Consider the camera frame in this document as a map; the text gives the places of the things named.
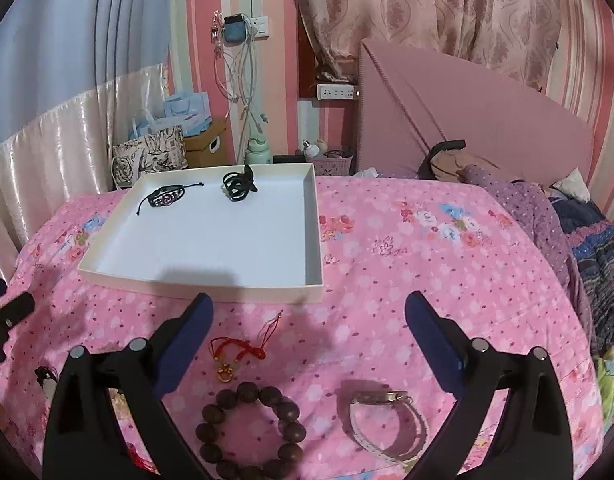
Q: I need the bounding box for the pink padded headboard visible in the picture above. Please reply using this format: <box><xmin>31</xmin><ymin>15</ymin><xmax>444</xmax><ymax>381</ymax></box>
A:
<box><xmin>357</xmin><ymin>39</ymin><xmax>595</xmax><ymax>186</ymax></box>

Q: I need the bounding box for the pink floral blanket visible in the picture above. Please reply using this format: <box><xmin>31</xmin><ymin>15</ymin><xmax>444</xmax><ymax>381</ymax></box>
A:
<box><xmin>0</xmin><ymin>172</ymin><xmax>608</xmax><ymax>480</ymax></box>

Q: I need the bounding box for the light blue gift bag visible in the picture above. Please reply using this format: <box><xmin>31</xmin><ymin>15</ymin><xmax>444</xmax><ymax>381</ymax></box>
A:
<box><xmin>129</xmin><ymin>109</ymin><xmax>169</xmax><ymax>140</ymax></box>
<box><xmin>164</xmin><ymin>91</ymin><xmax>212</xmax><ymax>137</ymax></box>

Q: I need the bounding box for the wristwatch with white strap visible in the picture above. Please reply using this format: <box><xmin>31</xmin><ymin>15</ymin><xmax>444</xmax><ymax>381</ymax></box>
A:
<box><xmin>348</xmin><ymin>389</ymin><xmax>430</xmax><ymax>463</ymax></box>

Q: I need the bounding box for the white power strip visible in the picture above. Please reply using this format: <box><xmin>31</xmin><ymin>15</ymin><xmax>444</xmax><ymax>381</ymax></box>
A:
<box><xmin>315</xmin><ymin>83</ymin><xmax>357</xmax><ymax>101</ymax></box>

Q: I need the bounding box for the black bag strap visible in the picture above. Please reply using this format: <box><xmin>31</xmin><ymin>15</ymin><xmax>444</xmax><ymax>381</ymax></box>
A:
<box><xmin>418</xmin><ymin>140</ymin><xmax>467</xmax><ymax>178</ymax></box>

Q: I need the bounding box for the blue hanging pouch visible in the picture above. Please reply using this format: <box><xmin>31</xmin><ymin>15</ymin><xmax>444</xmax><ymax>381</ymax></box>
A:
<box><xmin>223</xmin><ymin>15</ymin><xmax>248</xmax><ymax>45</ymax></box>

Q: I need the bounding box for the red cord gold charm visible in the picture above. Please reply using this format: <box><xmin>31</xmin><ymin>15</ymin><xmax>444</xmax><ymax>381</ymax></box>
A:
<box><xmin>208</xmin><ymin>310</ymin><xmax>284</xmax><ymax>385</ymax></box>

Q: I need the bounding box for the pink patterned curtain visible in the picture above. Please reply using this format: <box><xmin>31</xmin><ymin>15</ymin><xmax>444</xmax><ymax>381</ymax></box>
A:
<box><xmin>292</xmin><ymin>0</ymin><xmax>563</xmax><ymax>91</ymax></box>

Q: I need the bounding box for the green yellow patterned cloth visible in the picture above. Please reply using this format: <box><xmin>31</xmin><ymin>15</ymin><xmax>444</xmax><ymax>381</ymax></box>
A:
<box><xmin>594</xmin><ymin>345</ymin><xmax>614</xmax><ymax>431</ymax></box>

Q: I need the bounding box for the bundle of white cables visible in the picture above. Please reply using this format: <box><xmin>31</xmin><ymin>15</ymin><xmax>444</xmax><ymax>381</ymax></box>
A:
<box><xmin>212</xmin><ymin>40</ymin><xmax>268</xmax><ymax>136</ymax></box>

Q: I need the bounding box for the white pillow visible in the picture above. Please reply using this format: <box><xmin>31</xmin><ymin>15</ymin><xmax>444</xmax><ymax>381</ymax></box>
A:
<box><xmin>552</xmin><ymin>169</ymin><xmax>593</xmax><ymax>203</ymax></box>

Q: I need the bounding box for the floral print gift bag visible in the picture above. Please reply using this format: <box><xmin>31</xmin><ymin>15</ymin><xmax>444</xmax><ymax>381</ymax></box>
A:
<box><xmin>112</xmin><ymin>125</ymin><xmax>188</xmax><ymax>192</ymax></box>

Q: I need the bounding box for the pink crystal hanging charm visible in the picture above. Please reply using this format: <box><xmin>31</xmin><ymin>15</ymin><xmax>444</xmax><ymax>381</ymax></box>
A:
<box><xmin>210</xmin><ymin>10</ymin><xmax>225</xmax><ymax>56</ymax></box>

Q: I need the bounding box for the dark blue patterned blanket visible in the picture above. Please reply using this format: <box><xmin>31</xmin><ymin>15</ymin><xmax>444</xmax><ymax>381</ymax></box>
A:
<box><xmin>550</xmin><ymin>195</ymin><xmax>614</xmax><ymax>356</ymax></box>

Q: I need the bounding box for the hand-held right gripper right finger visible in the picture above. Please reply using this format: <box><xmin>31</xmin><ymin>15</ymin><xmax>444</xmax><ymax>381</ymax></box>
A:
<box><xmin>404</xmin><ymin>291</ymin><xmax>574</xmax><ymax>480</ymax></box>

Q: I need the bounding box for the brown wooden bead bracelet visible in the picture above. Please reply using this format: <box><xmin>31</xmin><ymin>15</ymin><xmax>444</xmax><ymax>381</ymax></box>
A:
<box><xmin>195</xmin><ymin>381</ymin><xmax>307</xmax><ymax>480</ymax></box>

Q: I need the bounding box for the black coiled hair tie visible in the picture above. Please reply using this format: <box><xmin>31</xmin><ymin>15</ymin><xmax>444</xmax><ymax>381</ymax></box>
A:
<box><xmin>222</xmin><ymin>164</ymin><xmax>259</xmax><ymax>203</ymax></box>

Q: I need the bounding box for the pale pendant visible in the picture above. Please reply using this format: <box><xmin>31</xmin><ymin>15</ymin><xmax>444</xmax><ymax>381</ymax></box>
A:
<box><xmin>34</xmin><ymin>366</ymin><xmax>58</xmax><ymax>403</ymax></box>

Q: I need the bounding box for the shallow white tray box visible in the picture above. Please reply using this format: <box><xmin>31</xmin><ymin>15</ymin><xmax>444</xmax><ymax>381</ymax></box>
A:
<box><xmin>77</xmin><ymin>162</ymin><xmax>325</xmax><ymax>305</ymax></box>

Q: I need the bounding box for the purple dotted quilt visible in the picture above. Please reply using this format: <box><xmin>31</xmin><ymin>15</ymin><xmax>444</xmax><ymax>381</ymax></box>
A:
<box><xmin>457</xmin><ymin>164</ymin><xmax>595</xmax><ymax>356</ymax></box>

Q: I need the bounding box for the black cord bracelet pink charm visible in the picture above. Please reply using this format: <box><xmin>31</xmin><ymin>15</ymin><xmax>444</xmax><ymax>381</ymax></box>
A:
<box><xmin>137</xmin><ymin>181</ymin><xmax>205</xmax><ymax>216</ymax></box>

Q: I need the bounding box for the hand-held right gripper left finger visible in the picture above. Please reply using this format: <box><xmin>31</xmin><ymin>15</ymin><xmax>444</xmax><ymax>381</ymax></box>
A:
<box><xmin>42</xmin><ymin>292</ymin><xmax>215</xmax><ymax>480</ymax></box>

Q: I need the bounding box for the tan bag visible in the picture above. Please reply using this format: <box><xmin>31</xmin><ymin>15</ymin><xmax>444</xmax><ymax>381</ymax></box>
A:
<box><xmin>432</xmin><ymin>152</ymin><xmax>508</xmax><ymax>183</ymax></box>

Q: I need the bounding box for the pink plastic basket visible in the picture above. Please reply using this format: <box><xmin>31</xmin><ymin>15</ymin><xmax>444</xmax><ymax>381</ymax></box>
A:
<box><xmin>307</xmin><ymin>152</ymin><xmax>355</xmax><ymax>177</ymax></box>

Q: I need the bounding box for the white satin cloth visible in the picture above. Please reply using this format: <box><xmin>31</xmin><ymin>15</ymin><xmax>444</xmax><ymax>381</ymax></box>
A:
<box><xmin>0</xmin><ymin>63</ymin><xmax>170</xmax><ymax>281</ymax></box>

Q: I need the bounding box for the brown cardboard box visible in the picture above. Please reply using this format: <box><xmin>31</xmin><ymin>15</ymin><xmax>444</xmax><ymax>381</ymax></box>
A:
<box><xmin>183</xmin><ymin>119</ymin><xmax>229</xmax><ymax>168</ymax></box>

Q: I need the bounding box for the mint green bottle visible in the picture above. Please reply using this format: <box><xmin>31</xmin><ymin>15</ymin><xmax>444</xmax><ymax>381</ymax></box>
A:
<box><xmin>244</xmin><ymin>135</ymin><xmax>274</xmax><ymax>166</ymax></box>

